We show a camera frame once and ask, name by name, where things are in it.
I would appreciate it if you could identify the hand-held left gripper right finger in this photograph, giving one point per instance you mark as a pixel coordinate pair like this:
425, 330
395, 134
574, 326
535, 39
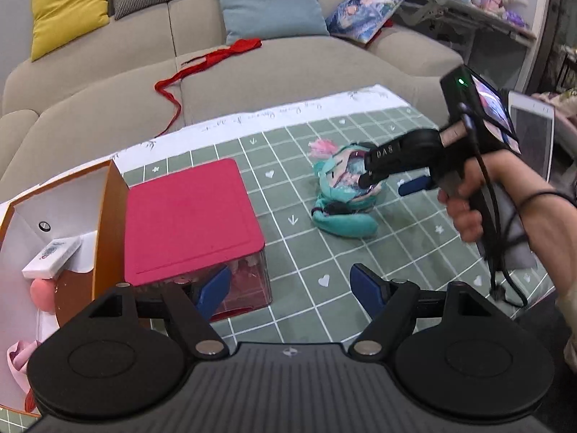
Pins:
367, 286

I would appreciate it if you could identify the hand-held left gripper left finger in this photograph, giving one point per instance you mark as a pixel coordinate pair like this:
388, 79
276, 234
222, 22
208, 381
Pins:
212, 288

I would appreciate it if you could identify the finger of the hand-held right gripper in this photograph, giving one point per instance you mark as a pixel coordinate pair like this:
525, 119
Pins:
387, 158
414, 186

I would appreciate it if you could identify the teal plush doll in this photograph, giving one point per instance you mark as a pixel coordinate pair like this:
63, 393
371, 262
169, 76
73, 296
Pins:
347, 221

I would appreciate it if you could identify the orange cardboard box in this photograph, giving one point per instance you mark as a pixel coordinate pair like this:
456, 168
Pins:
112, 225

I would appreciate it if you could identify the white packet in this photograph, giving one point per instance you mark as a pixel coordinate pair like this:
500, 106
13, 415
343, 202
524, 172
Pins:
52, 257

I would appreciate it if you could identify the pink round sponge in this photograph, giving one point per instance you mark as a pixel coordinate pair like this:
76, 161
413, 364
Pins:
43, 293

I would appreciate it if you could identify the pink cloth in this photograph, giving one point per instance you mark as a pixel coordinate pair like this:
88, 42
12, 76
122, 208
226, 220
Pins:
20, 361

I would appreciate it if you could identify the small red cloth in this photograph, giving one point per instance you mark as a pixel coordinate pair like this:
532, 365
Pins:
29, 399

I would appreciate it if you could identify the person's right forearm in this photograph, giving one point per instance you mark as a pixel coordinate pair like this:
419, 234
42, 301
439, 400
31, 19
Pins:
554, 243

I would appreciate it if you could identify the person's right hand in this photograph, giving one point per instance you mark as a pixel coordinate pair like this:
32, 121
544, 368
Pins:
464, 221

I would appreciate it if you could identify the green checked tablecloth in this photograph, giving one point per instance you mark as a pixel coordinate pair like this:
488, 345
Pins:
306, 243

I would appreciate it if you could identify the red lid clear box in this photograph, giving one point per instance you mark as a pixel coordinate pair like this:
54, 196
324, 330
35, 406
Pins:
189, 216

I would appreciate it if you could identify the tablet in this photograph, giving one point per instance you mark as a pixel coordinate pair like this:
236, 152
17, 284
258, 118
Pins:
534, 140

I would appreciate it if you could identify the white desk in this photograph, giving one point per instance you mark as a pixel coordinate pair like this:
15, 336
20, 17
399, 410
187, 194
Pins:
469, 13

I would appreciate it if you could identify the anime print pillow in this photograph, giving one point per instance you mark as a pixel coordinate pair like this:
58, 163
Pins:
365, 13

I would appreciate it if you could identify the red ribbon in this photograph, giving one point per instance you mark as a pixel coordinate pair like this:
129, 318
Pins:
243, 46

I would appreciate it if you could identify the light blue pillow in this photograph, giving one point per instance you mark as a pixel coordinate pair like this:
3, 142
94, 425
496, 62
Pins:
266, 4

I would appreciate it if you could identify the beige sofa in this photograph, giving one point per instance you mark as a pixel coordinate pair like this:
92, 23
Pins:
112, 99

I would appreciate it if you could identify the yellow pillow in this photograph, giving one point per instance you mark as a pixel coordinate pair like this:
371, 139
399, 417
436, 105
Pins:
67, 9

